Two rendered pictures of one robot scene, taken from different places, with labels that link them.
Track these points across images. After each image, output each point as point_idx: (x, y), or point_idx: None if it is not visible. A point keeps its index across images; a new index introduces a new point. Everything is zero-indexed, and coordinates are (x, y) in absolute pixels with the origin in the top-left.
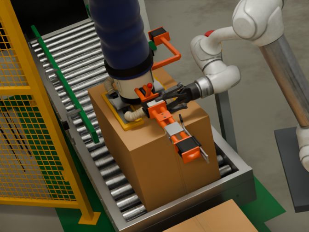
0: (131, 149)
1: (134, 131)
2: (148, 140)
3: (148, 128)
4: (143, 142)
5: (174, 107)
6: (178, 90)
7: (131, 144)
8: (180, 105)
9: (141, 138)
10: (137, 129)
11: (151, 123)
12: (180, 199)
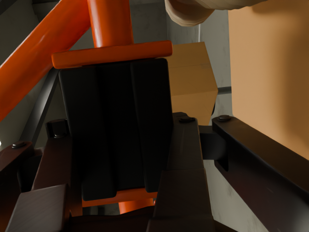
0: (234, 112)
1: (249, 22)
2: (264, 124)
3: (282, 43)
4: (253, 118)
5: (241, 168)
6: (8, 224)
7: (237, 92)
8: (295, 209)
9: (255, 88)
10: (258, 14)
11: (300, 2)
12: None
